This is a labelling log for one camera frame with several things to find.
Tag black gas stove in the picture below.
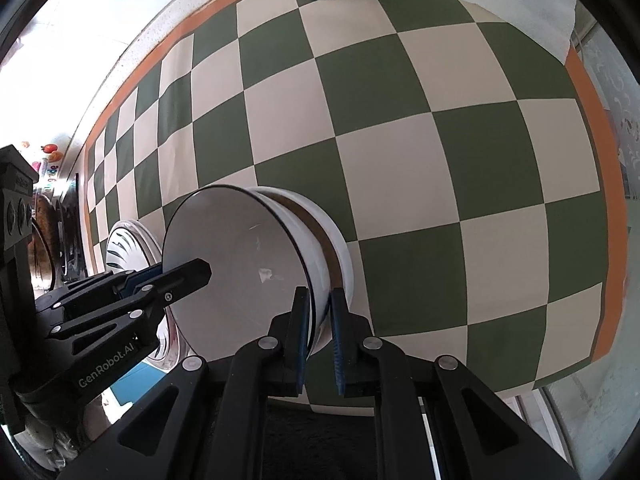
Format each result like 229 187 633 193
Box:
55 172 91 283

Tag blue base cabinet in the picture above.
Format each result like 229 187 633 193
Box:
100 357 168 408

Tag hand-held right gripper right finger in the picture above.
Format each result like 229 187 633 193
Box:
327 287 581 480

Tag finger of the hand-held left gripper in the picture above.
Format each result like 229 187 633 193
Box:
65 265 166 295
33 258 213 357

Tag green checkered tablecloth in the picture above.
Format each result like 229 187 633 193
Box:
82 0 632 418

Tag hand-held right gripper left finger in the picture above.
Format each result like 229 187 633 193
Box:
59 286 313 480

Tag white bowl dark rim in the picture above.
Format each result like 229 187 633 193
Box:
161 185 333 363

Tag white paper towel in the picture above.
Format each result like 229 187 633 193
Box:
385 0 578 63

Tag white plate pink blossom print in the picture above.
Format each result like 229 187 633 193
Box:
131 221 190 373

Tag white plate black striped rim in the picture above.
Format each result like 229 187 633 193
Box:
106 219 166 281

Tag white bowl red flower print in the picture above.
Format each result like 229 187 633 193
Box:
260 187 357 311

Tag dark wok with metal handle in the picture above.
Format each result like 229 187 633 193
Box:
31 192 63 288

